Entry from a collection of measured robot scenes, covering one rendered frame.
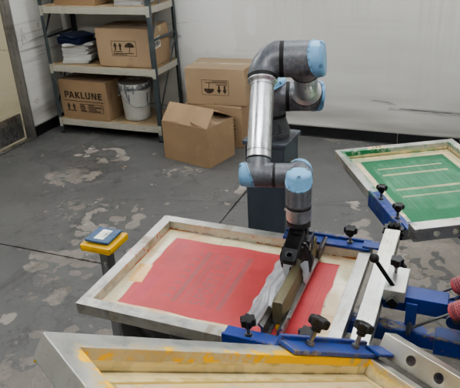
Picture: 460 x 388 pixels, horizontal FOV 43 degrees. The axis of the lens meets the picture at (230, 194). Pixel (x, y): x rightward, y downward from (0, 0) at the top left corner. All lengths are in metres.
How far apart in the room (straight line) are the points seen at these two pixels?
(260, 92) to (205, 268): 0.61
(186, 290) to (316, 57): 0.83
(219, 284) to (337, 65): 3.86
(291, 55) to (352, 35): 3.57
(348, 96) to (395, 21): 0.77
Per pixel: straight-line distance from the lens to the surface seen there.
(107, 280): 1.92
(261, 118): 1.80
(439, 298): 1.74
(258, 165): 1.75
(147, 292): 1.90
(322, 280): 1.91
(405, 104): 5.51
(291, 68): 1.88
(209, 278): 1.93
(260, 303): 1.80
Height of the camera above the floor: 2.04
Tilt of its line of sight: 26 degrees down
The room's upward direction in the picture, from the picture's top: 3 degrees counter-clockwise
